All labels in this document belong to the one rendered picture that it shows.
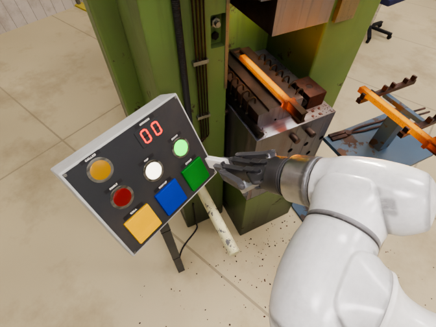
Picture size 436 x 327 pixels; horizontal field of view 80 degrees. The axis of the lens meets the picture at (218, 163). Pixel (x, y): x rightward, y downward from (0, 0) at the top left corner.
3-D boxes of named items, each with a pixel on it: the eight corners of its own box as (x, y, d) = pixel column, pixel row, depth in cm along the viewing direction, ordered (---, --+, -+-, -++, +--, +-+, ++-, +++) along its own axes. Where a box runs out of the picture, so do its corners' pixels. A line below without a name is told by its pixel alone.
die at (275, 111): (298, 112, 106) (303, 95, 99) (256, 128, 100) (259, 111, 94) (246, 61, 129) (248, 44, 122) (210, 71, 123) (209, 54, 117)
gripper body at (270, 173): (284, 207, 49) (247, 196, 55) (305, 178, 53) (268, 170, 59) (273, 177, 45) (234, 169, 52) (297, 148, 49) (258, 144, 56)
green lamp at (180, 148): (191, 154, 73) (189, 143, 69) (175, 159, 72) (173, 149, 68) (187, 146, 75) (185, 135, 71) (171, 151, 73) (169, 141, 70)
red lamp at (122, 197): (135, 202, 63) (131, 193, 60) (117, 210, 62) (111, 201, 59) (132, 193, 65) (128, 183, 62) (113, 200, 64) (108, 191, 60)
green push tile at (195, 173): (210, 175, 79) (199, 156, 75) (194, 191, 76) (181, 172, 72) (207, 174, 80) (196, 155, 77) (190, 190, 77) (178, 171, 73)
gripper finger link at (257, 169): (267, 181, 54) (263, 185, 53) (228, 173, 62) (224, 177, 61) (261, 166, 52) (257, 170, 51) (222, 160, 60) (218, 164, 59)
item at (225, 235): (240, 253, 103) (241, 248, 99) (228, 259, 102) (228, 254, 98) (196, 172, 127) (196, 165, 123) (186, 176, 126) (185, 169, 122)
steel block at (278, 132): (306, 173, 142) (336, 111, 106) (246, 200, 132) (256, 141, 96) (254, 111, 172) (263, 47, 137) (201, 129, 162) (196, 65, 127)
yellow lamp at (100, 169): (115, 176, 59) (109, 165, 56) (94, 184, 58) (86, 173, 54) (112, 167, 61) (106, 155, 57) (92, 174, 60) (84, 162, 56)
